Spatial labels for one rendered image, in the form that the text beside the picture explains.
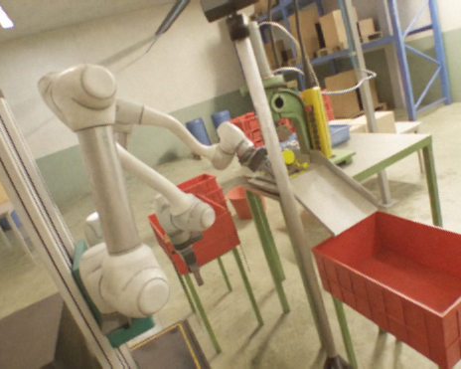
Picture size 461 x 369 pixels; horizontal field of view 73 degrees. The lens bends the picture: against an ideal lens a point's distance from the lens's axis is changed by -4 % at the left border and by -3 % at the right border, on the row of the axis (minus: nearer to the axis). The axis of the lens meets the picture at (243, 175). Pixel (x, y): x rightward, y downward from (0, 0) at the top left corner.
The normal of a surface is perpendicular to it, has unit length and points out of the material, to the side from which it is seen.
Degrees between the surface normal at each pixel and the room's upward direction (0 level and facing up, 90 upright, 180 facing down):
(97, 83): 84
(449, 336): 90
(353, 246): 90
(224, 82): 90
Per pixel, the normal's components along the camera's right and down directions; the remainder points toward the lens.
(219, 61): 0.43, 0.12
